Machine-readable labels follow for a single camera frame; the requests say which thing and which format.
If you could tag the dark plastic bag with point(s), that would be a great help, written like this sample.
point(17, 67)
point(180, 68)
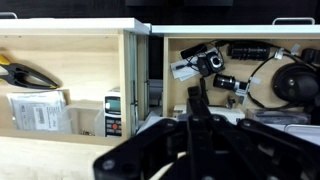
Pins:
point(280, 117)

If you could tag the white paper cards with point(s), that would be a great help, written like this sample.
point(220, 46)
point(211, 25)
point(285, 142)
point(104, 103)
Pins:
point(181, 71)

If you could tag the black dome camera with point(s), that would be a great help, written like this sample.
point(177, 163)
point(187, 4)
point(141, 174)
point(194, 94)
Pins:
point(295, 83)

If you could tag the paper in plastic bag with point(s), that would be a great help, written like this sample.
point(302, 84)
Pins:
point(36, 111)

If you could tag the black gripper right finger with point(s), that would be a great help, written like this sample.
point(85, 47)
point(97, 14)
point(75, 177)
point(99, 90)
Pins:
point(253, 150)

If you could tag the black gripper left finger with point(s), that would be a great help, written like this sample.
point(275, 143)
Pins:
point(140, 146)

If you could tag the white handheld meter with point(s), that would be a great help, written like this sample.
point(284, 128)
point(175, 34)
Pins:
point(112, 115)

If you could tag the large black camera lens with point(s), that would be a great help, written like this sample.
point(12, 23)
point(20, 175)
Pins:
point(248, 51)

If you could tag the white drawer with spring clamp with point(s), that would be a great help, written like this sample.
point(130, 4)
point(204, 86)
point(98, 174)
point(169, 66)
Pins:
point(66, 25)

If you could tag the white drawer with cameras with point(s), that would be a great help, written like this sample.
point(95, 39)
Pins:
point(233, 29)

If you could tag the black grey webcam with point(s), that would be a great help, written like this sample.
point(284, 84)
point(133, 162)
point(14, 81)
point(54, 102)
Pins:
point(211, 63)

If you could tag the small black bracket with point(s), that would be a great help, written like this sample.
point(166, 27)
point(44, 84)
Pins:
point(231, 102)

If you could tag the black flat stick device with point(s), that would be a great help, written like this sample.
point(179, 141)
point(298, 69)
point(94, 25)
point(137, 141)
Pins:
point(192, 51)

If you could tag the white flat box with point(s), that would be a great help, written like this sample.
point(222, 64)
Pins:
point(223, 113)

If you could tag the small lens silver mount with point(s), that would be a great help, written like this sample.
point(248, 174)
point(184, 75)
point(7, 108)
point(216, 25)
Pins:
point(226, 82)

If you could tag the clear plastic box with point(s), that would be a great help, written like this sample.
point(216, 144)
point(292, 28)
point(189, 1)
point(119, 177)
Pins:
point(85, 116)

